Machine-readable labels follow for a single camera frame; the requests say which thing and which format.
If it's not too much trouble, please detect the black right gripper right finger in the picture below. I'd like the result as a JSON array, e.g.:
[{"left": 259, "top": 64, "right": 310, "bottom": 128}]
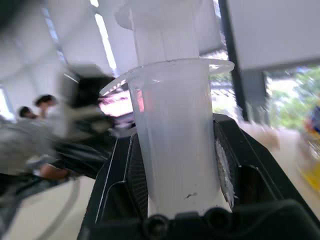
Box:
[{"left": 212, "top": 112, "right": 311, "bottom": 213}]

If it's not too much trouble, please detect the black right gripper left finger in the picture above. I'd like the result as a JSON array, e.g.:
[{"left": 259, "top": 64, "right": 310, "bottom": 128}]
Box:
[{"left": 79, "top": 130, "right": 150, "bottom": 226}]

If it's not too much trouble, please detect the large translucent plastic syringe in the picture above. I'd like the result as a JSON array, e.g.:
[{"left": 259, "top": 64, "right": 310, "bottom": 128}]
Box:
[{"left": 99, "top": 0, "right": 235, "bottom": 219}]

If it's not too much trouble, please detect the person with dark hair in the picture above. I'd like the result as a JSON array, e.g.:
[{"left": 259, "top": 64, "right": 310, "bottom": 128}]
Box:
[
  {"left": 17, "top": 105, "right": 39, "bottom": 121},
  {"left": 33, "top": 94, "right": 62, "bottom": 121}
]

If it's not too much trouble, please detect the yellow and blue object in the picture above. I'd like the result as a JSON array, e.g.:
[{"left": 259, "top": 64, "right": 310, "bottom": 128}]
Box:
[{"left": 298, "top": 103, "right": 320, "bottom": 197}]

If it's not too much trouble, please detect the person in grey shirt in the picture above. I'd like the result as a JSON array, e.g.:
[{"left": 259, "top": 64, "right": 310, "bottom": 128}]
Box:
[{"left": 0, "top": 116, "right": 76, "bottom": 182}]

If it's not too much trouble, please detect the black metal post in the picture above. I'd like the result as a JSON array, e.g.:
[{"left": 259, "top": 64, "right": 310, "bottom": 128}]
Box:
[{"left": 217, "top": 0, "right": 251, "bottom": 122}]

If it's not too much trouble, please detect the white wall panel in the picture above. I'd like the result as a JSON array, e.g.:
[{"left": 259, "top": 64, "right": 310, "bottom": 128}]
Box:
[{"left": 226, "top": 0, "right": 320, "bottom": 73}]

